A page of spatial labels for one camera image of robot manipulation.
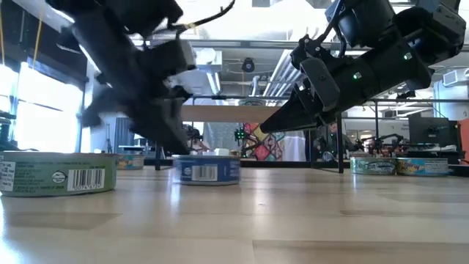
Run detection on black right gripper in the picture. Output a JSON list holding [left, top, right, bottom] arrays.
[[260, 54, 388, 133]]

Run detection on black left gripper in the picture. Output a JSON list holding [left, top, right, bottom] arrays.
[[73, 25, 197, 155]]

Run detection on teal yellowfin tuna can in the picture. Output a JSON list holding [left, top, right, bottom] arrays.
[[117, 153, 146, 171], [395, 157, 450, 177]]

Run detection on blue albacore tuna can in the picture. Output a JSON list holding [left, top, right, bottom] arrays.
[[173, 154, 242, 187]]

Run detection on green tuna can gold lid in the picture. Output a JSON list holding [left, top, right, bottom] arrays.
[[0, 151, 119, 198], [350, 156, 399, 176]]

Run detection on wooden shelf black metal legs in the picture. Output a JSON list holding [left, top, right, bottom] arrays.
[[155, 95, 346, 175]]

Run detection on white cloth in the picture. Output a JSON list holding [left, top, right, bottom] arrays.
[[284, 131, 307, 162]]

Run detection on person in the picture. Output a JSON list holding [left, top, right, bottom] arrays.
[[185, 126, 213, 154], [318, 122, 347, 158]]

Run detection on colourful patterned cloth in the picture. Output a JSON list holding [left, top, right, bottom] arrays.
[[243, 122, 285, 161]]

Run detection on black round ceiling device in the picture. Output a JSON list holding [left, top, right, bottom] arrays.
[[240, 57, 256, 73]]

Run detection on black monitor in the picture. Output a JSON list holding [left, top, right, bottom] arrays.
[[408, 116, 459, 147]]

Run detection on orange partition panel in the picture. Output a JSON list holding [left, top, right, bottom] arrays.
[[457, 117, 469, 162]]

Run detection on black metal table frame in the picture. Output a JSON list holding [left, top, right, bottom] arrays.
[[144, 158, 469, 177]]

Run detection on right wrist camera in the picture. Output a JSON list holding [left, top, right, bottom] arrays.
[[291, 34, 325, 70]]

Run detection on black background metal frame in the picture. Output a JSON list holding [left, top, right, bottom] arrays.
[[342, 97, 469, 150]]

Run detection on yellow hanging rope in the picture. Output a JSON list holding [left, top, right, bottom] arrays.
[[32, 7, 43, 69]]

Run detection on white wall air unit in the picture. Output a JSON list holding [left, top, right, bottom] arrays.
[[442, 68, 469, 88]]

